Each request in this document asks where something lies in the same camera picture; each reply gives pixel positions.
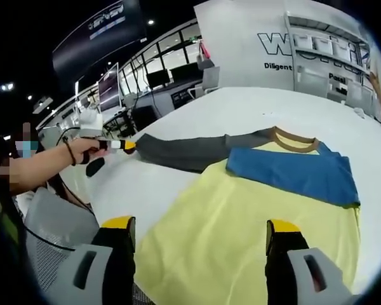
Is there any black wrist band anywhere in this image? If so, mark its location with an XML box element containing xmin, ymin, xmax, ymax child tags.
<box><xmin>64</xmin><ymin>139</ymin><xmax>78</xmax><ymax>167</ymax></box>

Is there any grey office chair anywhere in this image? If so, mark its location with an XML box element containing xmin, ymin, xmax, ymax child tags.
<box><xmin>187</xmin><ymin>65</ymin><xmax>222</xmax><ymax>97</ymax></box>

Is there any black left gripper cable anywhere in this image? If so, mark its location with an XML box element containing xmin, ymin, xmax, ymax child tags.
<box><xmin>37</xmin><ymin>126</ymin><xmax>97</xmax><ymax>220</ymax></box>

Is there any grey mesh chair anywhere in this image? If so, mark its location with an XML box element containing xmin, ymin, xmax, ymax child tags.
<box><xmin>22</xmin><ymin>187</ymin><xmax>103</xmax><ymax>287</ymax></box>

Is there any grey office desk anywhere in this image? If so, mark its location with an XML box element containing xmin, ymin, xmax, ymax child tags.
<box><xmin>123</xmin><ymin>81</ymin><xmax>208</xmax><ymax>128</ymax></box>

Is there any black oval pad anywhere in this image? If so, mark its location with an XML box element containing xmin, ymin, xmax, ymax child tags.
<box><xmin>85</xmin><ymin>158</ymin><xmax>107</xmax><ymax>178</ymax></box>

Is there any large overhead dark display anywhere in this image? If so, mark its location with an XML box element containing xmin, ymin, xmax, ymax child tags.
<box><xmin>52</xmin><ymin>0</ymin><xmax>149</xmax><ymax>72</ymax></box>

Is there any person's dark printed shirt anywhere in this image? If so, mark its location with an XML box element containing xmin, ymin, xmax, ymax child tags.
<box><xmin>0</xmin><ymin>190</ymin><xmax>25</xmax><ymax>265</ymax></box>

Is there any yellow blue grey garment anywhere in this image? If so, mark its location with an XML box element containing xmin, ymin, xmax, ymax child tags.
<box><xmin>135</xmin><ymin>126</ymin><xmax>361</xmax><ymax>298</ymax></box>

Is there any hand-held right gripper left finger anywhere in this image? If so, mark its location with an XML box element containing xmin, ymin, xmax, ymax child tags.
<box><xmin>62</xmin><ymin>215</ymin><xmax>137</xmax><ymax>305</ymax></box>

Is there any grey hanging bag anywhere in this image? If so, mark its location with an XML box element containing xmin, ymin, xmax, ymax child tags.
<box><xmin>196</xmin><ymin>53</ymin><xmax>215</xmax><ymax>69</ymax></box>

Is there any large display screen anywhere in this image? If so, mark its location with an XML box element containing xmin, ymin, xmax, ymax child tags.
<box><xmin>97</xmin><ymin>62</ymin><xmax>122</xmax><ymax>112</ymax></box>

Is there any metal storage shelf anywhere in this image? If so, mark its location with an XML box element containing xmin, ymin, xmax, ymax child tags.
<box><xmin>285</xmin><ymin>11</ymin><xmax>374</xmax><ymax>100</ymax></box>

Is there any black desktop monitor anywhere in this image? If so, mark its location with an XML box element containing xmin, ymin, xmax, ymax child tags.
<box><xmin>145</xmin><ymin>69</ymin><xmax>173</xmax><ymax>89</ymax></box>
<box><xmin>171</xmin><ymin>63</ymin><xmax>199</xmax><ymax>84</ymax></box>

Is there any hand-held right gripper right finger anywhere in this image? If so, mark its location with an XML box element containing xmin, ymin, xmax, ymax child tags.
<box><xmin>266</xmin><ymin>219</ymin><xmax>353</xmax><ymax>305</ymax></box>

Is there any person's left hand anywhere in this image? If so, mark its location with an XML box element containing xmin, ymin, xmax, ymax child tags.
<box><xmin>68</xmin><ymin>139</ymin><xmax>110</xmax><ymax>166</ymax></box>

